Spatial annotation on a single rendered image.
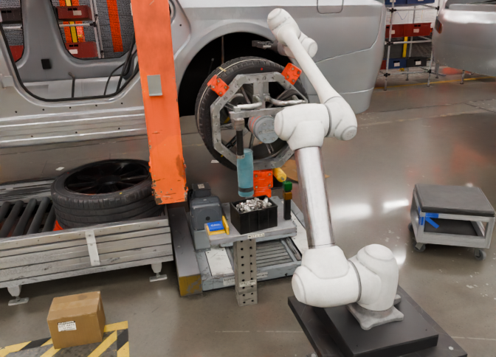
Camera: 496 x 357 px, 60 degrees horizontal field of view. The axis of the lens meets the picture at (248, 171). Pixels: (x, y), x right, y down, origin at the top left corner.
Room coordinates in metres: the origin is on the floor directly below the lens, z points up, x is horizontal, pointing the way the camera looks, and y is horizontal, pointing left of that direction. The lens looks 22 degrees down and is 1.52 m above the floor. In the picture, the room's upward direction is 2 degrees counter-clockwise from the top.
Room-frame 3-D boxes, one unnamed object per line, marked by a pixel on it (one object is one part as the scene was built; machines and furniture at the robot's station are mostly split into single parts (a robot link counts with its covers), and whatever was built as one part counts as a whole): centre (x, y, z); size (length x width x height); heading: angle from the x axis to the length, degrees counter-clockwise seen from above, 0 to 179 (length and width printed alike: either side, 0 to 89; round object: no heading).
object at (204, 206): (2.42, 0.29, 0.26); 0.42 x 0.18 x 0.35; 13
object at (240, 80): (2.33, -0.08, 0.85); 0.54 x 0.07 x 0.54; 103
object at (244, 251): (1.88, 0.03, 0.21); 0.10 x 0.10 x 0.42; 13
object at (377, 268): (1.34, -0.46, 0.53); 0.18 x 0.16 x 0.22; 103
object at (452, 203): (2.36, -1.24, 0.17); 0.43 x 0.36 x 0.34; 77
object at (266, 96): (2.23, -0.20, 1.03); 0.19 x 0.18 x 0.11; 13
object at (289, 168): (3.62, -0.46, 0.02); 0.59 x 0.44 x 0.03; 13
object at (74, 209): (2.45, 0.86, 0.39); 0.66 x 0.66 x 0.24
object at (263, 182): (2.36, -0.07, 0.48); 0.16 x 0.12 x 0.17; 13
